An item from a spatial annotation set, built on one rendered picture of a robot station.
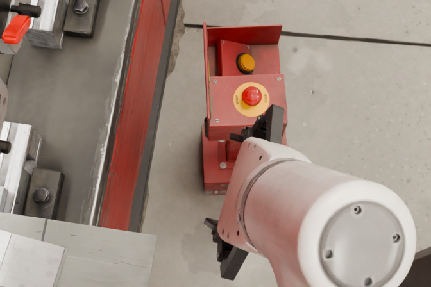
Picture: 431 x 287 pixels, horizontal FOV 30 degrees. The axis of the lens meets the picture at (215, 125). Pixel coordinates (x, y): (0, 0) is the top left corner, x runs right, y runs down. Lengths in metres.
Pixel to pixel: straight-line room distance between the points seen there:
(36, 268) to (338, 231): 0.88
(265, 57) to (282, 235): 1.19
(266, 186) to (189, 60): 1.86
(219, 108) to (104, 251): 0.42
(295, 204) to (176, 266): 1.79
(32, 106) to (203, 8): 1.09
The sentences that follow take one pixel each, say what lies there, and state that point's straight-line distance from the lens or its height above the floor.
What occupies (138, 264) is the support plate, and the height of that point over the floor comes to 1.00.
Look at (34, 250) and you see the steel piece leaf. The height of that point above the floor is 1.00.
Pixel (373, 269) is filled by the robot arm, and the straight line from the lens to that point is 0.54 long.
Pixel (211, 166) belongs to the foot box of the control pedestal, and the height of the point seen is 0.12.
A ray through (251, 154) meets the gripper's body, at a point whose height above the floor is 1.62.
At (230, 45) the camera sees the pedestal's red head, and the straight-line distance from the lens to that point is 1.69.
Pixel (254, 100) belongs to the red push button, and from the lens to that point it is 1.58.
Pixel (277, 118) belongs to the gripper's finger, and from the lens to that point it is 0.75.
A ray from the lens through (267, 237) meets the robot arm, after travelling 0.58.
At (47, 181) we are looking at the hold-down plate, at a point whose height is 0.91.
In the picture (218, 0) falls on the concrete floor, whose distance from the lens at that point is 2.53.
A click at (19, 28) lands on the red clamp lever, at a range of 1.12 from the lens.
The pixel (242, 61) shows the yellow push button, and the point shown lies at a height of 0.74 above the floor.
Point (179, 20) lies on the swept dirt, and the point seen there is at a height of 0.00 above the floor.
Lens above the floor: 2.32
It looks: 75 degrees down
